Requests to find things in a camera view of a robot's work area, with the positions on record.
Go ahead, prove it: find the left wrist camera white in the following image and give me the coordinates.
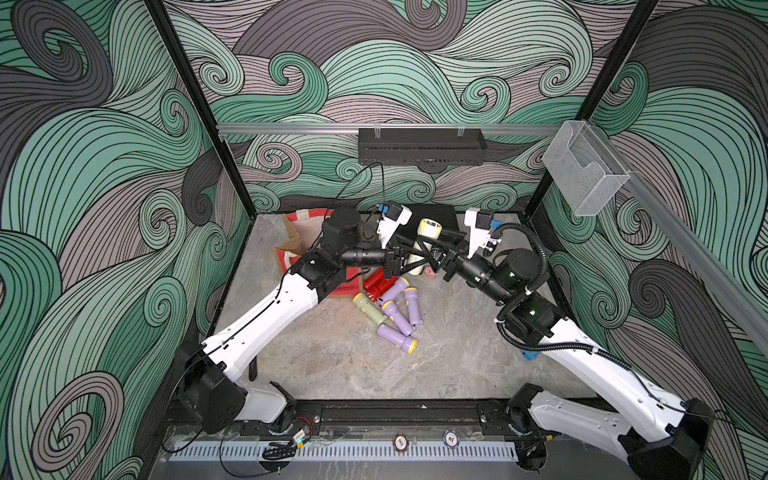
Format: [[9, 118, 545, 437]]
[[376, 202, 412, 248]]

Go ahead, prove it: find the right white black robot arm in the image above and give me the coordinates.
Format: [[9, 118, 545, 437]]
[[415, 223, 714, 479]]

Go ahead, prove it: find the white slotted cable duct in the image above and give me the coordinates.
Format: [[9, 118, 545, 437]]
[[170, 440, 518, 463]]

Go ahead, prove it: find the black wall shelf tray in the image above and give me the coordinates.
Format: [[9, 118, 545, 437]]
[[357, 127, 488, 166]]

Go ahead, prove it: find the small blue object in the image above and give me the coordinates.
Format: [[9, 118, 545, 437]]
[[521, 350, 539, 361]]

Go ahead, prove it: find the green flashlight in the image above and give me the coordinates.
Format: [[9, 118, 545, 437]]
[[406, 218, 443, 276], [353, 292, 388, 327]]

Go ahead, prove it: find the red flashlight top upper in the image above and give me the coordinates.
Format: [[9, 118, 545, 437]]
[[363, 269, 389, 293]]

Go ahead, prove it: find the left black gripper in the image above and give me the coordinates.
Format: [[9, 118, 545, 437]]
[[334, 235, 425, 281]]

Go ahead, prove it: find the red flashlight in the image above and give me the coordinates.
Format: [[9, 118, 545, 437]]
[[363, 269, 389, 293], [366, 277, 397, 303]]

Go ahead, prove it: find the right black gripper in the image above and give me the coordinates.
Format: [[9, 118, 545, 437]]
[[421, 227, 515, 309]]

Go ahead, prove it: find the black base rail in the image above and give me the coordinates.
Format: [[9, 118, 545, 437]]
[[284, 398, 538, 438]]

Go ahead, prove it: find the red jute tote bag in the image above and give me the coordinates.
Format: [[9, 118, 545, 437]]
[[274, 208, 362, 298]]

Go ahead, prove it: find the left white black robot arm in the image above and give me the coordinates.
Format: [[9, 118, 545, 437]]
[[172, 202, 412, 434]]

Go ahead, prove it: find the purple flashlight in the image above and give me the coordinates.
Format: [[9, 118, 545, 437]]
[[376, 325, 418, 354], [382, 300, 415, 336], [404, 287, 422, 329], [380, 277, 410, 303]]

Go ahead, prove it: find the black tool on table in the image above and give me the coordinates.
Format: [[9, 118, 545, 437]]
[[248, 357, 258, 381]]

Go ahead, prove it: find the red flashlight top lower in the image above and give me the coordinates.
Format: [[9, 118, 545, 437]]
[[366, 277, 397, 303]]

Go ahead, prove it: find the clear plastic wall bin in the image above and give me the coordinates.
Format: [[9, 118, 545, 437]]
[[542, 120, 630, 217]]

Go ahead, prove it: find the black hard case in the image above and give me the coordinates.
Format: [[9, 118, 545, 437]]
[[401, 204, 460, 238]]

